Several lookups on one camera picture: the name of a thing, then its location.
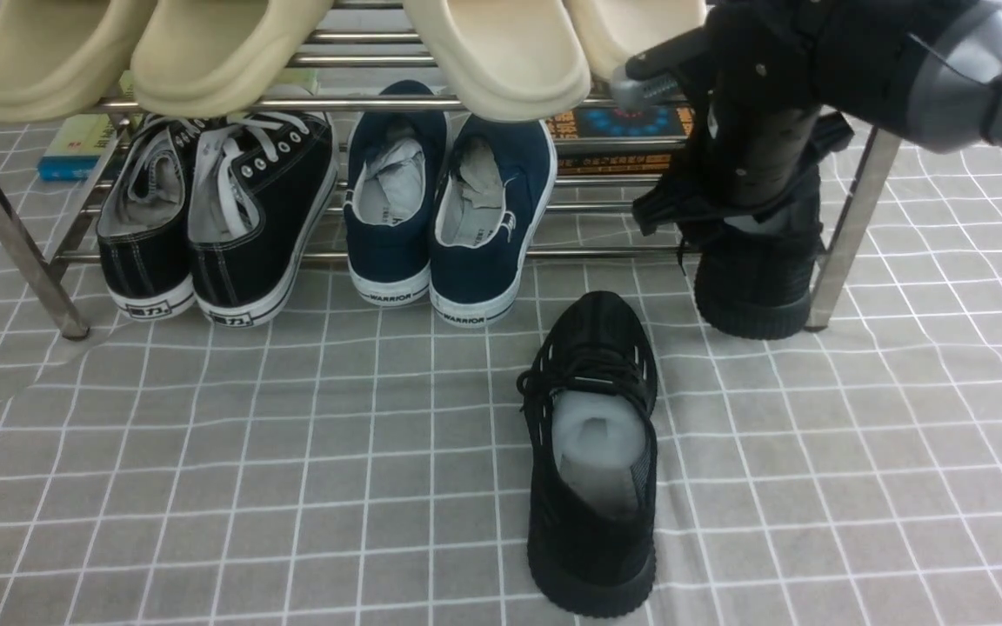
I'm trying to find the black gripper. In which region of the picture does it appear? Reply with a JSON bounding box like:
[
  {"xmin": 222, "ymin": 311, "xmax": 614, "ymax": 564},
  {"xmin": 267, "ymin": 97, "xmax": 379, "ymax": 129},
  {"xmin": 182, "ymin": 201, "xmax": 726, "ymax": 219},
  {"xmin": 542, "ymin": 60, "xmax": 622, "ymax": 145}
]
[{"xmin": 625, "ymin": 1, "xmax": 854, "ymax": 236}]

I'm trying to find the black knit sneaker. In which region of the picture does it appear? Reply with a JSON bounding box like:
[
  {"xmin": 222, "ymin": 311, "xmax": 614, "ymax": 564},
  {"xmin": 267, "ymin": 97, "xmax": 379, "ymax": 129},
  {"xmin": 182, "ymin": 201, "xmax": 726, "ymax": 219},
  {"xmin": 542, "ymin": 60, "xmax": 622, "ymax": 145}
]
[
  {"xmin": 679, "ymin": 113, "xmax": 824, "ymax": 341},
  {"xmin": 516, "ymin": 290, "xmax": 658, "ymax": 618}
]

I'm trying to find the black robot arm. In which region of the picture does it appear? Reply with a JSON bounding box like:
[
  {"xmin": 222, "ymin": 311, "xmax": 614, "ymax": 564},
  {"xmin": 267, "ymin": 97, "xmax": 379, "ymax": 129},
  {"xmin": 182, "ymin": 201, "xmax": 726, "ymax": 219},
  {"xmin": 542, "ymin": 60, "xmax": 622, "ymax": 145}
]
[{"xmin": 625, "ymin": 1, "xmax": 1002, "ymax": 234}]

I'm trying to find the stainless steel shoe rack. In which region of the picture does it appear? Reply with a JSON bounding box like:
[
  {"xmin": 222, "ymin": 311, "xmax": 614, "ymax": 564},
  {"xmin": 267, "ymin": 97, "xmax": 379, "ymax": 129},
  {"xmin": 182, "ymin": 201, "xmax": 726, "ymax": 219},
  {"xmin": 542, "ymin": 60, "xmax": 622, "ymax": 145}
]
[{"xmin": 0, "ymin": 0, "xmax": 959, "ymax": 341}]

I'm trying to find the black book with orange text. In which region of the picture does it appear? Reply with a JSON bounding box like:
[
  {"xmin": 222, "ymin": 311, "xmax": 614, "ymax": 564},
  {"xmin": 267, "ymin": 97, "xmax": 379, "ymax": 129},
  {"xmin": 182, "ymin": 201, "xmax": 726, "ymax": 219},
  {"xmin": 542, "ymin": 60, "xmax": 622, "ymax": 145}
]
[{"xmin": 546, "ymin": 107, "xmax": 693, "ymax": 176}]

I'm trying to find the cream slipper right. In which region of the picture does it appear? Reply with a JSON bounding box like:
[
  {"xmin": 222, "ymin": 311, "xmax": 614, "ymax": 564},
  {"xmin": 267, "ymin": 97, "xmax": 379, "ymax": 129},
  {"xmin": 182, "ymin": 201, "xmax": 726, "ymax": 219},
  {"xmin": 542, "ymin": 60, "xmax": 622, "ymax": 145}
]
[{"xmin": 564, "ymin": 0, "xmax": 707, "ymax": 83}]

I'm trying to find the cream slipper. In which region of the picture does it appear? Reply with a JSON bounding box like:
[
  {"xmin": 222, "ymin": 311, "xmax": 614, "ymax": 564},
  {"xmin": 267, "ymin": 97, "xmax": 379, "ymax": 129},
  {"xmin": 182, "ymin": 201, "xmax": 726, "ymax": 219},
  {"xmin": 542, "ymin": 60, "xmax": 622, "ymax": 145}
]
[
  {"xmin": 402, "ymin": 1, "xmax": 592, "ymax": 123},
  {"xmin": 564, "ymin": 0, "xmax": 707, "ymax": 83}
]

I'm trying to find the navy canvas shoe right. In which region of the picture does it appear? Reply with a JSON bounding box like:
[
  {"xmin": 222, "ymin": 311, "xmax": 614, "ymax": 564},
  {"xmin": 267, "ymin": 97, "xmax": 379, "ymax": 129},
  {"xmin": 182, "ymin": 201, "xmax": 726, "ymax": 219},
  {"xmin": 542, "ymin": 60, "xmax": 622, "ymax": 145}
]
[{"xmin": 428, "ymin": 115, "xmax": 558, "ymax": 328}]

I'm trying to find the navy canvas shoe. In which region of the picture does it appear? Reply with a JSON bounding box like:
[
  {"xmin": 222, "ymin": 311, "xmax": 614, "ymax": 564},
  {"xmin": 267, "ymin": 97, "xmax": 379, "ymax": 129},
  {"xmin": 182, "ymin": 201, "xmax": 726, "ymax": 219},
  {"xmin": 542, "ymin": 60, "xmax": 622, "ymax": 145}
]
[
  {"xmin": 343, "ymin": 110, "xmax": 449, "ymax": 308},
  {"xmin": 428, "ymin": 115, "xmax": 558, "ymax": 328}
]

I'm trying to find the cream slipper centre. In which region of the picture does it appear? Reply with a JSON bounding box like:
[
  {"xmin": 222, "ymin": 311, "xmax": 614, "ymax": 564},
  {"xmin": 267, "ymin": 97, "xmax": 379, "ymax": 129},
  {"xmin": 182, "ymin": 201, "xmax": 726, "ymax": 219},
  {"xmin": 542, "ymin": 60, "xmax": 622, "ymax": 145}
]
[{"xmin": 402, "ymin": 1, "xmax": 592, "ymax": 123}]

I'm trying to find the navy canvas shoe left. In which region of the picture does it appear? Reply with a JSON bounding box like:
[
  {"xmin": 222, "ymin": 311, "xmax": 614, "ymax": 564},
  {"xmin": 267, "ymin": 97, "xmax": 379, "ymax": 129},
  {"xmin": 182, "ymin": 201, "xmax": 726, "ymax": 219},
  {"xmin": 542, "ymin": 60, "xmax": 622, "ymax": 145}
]
[{"xmin": 343, "ymin": 110, "xmax": 449, "ymax": 308}]

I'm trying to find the black canvas sneaker right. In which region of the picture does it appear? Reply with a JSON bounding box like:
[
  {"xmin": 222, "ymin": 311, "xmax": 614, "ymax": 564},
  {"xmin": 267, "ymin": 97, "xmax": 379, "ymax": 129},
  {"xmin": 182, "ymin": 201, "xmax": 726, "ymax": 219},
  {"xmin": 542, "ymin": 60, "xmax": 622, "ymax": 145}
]
[{"xmin": 187, "ymin": 111, "xmax": 339, "ymax": 329}]

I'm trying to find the black canvas sneaker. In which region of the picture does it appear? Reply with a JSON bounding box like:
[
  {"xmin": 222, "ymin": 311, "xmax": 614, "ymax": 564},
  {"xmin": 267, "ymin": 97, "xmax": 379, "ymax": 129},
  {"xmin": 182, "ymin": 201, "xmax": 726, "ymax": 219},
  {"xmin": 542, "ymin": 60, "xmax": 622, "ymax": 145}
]
[
  {"xmin": 187, "ymin": 111, "xmax": 339, "ymax": 329},
  {"xmin": 96, "ymin": 114, "xmax": 212, "ymax": 322}
]

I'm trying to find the grey checkered floor cloth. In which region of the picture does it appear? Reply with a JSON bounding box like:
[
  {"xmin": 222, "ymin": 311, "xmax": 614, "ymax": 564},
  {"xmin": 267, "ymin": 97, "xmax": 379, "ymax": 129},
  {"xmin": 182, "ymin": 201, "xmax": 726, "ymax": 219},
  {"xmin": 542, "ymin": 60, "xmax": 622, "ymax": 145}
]
[{"xmin": 0, "ymin": 146, "xmax": 1002, "ymax": 625}]

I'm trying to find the olive slipper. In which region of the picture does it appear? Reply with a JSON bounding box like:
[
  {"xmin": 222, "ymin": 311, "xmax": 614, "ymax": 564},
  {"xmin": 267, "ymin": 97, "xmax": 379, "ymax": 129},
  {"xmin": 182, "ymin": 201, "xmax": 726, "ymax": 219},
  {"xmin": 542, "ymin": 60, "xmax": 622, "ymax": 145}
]
[
  {"xmin": 0, "ymin": 1, "xmax": 157, "ymax": 123},
  {"xmin": 130, "ymin": 1, "xmax": 334, "ymax": 117}
]

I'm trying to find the black canvas sneaker left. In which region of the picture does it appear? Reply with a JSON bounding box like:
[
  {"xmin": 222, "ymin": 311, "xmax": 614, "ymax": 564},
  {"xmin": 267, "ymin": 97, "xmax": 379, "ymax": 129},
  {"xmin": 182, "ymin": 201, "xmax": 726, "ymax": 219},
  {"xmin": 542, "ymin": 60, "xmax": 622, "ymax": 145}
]
[{"xmin": 96, "ymin": 114, "xmax": 212, "ymax": 322}]

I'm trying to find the blue and yellow book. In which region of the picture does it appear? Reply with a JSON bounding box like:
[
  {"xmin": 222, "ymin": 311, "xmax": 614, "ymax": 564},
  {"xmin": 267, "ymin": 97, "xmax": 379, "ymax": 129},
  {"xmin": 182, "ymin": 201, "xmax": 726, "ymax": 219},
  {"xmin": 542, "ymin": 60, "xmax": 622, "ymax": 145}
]
[{"xmin": 37, "ymin": 112, "xmax": 119, "ymax": 182}]

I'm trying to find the olive slipper far left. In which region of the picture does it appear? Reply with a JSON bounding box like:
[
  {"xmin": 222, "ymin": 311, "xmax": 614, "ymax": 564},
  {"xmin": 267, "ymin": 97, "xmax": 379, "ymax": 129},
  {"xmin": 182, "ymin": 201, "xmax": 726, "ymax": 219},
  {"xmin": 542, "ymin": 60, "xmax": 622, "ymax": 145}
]
[{"xmin": 0, "ymin": 1, "xmax": 157, "ymax": 123}]

